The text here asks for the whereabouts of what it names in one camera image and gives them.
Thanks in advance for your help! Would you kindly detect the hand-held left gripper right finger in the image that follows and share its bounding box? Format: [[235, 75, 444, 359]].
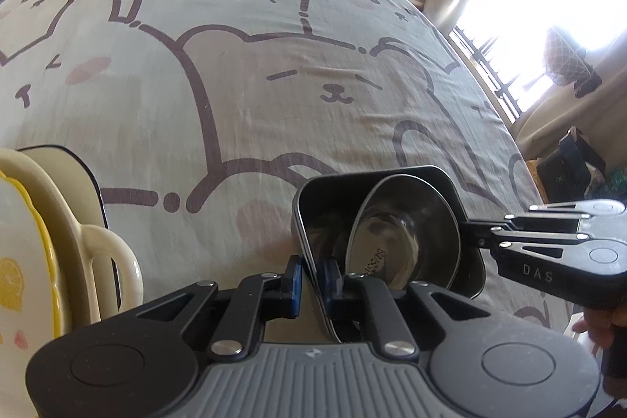
[[321, 256, 493, 359]]

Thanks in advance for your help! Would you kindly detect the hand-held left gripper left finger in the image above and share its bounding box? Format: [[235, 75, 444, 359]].
[[136, 254, 303, 360]]

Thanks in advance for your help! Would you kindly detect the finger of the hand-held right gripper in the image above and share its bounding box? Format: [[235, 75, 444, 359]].
[[504, 201, 594, 224], [463, 220, 589, 255]]

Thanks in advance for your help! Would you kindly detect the rectangular steel tray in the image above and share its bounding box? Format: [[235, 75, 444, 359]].
[[292, 165, 487, 344]]

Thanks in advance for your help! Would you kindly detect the round steel bowl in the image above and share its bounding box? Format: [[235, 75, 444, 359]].
[[345, 176, 464, 290]]

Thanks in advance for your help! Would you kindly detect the cream two-handled bowl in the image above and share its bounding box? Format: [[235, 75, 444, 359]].
[[0, 148, 146, 337]]

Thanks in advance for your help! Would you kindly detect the white black-rimmed plate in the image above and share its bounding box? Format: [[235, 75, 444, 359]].
[[17, 145, 124, 302]]

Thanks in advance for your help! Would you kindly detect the lemon print yellow-rimmed bowl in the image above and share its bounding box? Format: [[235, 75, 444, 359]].
[[0, 170, 63, 400]]

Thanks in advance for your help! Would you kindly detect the person's right hand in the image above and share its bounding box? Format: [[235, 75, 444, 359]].
[[572, 310, 619, 351]]

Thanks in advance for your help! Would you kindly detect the black bag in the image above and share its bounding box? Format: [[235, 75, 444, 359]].
[[538, 127, 609, 199]]

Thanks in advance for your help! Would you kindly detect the black printed shirt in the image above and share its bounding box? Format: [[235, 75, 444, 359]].
[[572, 65, 604, 99]]

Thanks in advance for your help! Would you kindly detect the black window railing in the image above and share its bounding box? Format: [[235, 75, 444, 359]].
[[449, 26, 531, 126]]

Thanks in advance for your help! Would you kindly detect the patterned hanging garment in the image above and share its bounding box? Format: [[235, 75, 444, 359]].
[[544, 29, 589, 84]]

